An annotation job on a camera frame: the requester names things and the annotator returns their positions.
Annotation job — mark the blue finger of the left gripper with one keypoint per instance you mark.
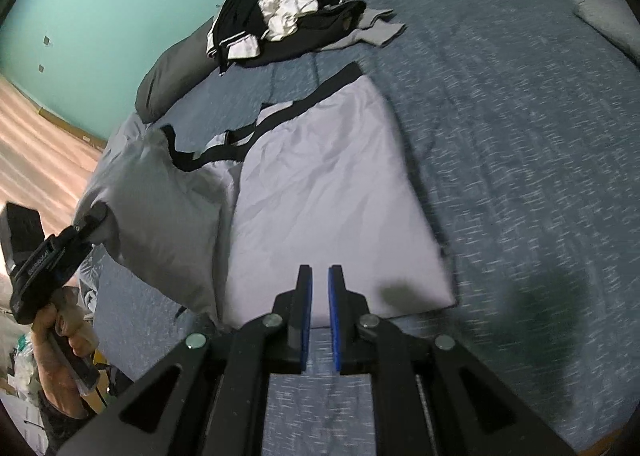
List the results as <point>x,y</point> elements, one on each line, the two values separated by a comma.
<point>85,230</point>

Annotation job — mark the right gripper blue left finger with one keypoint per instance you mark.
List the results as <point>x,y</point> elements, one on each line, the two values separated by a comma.
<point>208,396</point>

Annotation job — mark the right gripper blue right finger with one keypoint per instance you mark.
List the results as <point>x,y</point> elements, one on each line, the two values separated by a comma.
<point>430,396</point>

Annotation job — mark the grey and black jacket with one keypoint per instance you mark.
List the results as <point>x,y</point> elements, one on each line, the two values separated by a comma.
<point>319,181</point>

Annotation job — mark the black and white clothes pile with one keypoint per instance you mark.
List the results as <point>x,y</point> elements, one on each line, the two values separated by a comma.
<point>253,33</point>

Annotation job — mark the person's left hand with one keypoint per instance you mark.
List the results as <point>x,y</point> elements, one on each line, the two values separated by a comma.
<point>66,318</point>

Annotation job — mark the light grey pillow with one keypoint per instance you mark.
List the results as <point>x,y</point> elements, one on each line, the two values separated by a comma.
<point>129,131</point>

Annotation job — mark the left gripper black tracker box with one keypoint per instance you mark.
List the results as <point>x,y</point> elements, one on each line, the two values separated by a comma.
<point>21,234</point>

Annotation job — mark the pink curtain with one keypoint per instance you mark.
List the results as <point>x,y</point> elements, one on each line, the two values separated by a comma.
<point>42,166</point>

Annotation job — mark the grey sweatpants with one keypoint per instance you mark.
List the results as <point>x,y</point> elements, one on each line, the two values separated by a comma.
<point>375,27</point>

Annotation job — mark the folded grey garment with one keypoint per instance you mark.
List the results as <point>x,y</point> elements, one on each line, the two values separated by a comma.
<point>615,21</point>

